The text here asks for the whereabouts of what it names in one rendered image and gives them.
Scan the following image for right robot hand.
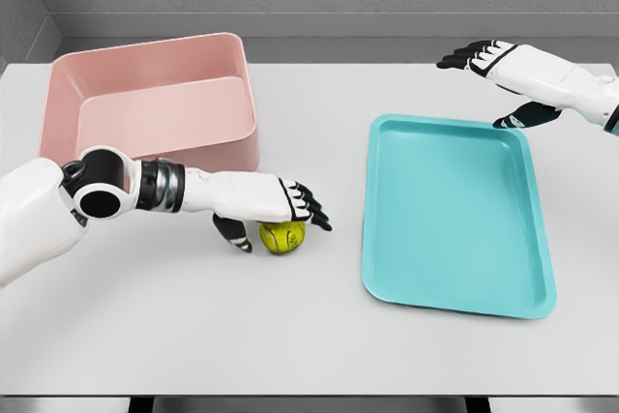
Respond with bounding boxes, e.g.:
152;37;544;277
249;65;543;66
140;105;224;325
435;41;577;130

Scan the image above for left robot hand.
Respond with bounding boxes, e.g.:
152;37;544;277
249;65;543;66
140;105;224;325
212;173;334;254

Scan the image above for yellow-green tennis ball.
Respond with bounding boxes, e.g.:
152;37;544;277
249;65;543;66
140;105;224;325
258;221;307;255

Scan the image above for pink plastic basket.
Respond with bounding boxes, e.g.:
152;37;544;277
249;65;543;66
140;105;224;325
37;32;261;191

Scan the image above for blue plastic tray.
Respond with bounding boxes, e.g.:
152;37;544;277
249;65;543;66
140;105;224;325
360;113;558;321

